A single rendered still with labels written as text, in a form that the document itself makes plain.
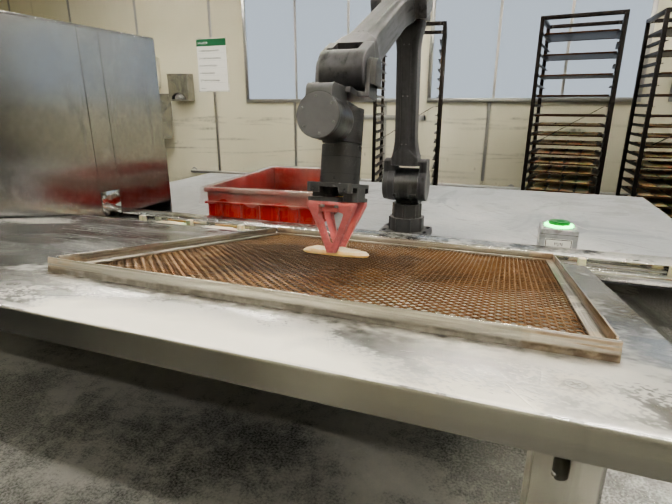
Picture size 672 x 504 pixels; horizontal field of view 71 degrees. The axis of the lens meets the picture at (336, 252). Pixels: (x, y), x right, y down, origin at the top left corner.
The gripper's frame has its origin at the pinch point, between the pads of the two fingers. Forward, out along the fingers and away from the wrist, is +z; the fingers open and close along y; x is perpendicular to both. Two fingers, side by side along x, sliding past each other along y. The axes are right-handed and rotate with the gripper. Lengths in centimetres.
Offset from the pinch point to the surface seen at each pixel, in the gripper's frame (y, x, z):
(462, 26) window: 445, 15, -174
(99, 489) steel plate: -36.1, 8.7, 17.9
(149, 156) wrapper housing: 45, 69, -14
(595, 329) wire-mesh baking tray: -26.3, -29.0, 1.0
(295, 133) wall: 474, 201, -68
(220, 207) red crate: 47, 47, -1
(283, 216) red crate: 48, 29, 0
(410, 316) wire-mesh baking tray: -31.8, -15.5, 0.5
